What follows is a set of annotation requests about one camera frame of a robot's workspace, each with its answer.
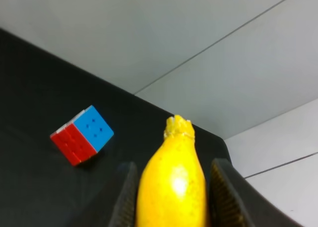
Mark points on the colourful puzzle cube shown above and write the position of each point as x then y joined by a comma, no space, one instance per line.
83,136

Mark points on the black tablecloth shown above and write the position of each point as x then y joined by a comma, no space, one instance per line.
39,187

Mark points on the yellow banana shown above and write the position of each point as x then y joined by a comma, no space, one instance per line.
172,190

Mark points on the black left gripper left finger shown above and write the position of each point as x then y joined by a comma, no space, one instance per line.
126,184

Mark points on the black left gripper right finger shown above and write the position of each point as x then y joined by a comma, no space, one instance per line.
226,207

